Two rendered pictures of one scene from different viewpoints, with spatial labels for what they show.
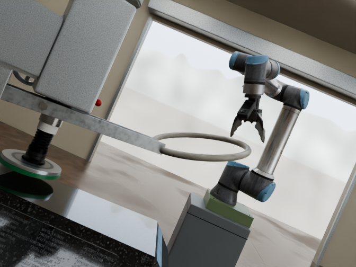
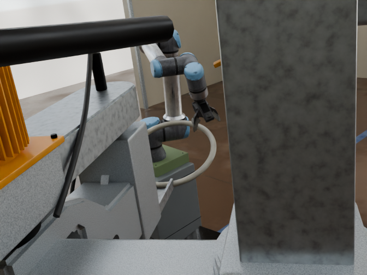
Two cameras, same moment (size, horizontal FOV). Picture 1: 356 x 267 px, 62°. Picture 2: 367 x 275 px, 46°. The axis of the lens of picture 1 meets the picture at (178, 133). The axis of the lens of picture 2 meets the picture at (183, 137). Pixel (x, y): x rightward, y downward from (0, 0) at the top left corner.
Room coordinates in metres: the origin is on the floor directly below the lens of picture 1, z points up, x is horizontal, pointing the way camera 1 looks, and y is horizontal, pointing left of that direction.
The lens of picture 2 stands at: (-0.16, 1.29, 2.03)
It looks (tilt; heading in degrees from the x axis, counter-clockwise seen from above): 20 degrees down; 316
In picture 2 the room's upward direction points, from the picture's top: 8 degrees counter-clockwise
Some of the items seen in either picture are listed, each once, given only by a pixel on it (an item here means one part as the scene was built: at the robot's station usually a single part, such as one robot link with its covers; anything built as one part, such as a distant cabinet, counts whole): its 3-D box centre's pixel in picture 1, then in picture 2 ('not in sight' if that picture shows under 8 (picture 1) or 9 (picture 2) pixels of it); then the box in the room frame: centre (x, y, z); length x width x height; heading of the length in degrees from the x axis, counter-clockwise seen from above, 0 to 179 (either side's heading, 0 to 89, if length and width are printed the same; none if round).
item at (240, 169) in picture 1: (235, 174); (151, 131); (1.99, -0.46, 1.11); 0.17 x 0.15 x 0.18; 56
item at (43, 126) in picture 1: (48, 126); not in sight; (1.10, 0.45, 1.04); 0.07 x 0.07 x 0.04
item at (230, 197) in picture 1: (225, 192); (151, 150); (2.00, -0.45, 0.98); 0.19 x 0.19 x 0.10
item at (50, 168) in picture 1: (32, 161); not in sight; (1.10, 0.45, 0.89); 0.21 x 0.21 x 0.01
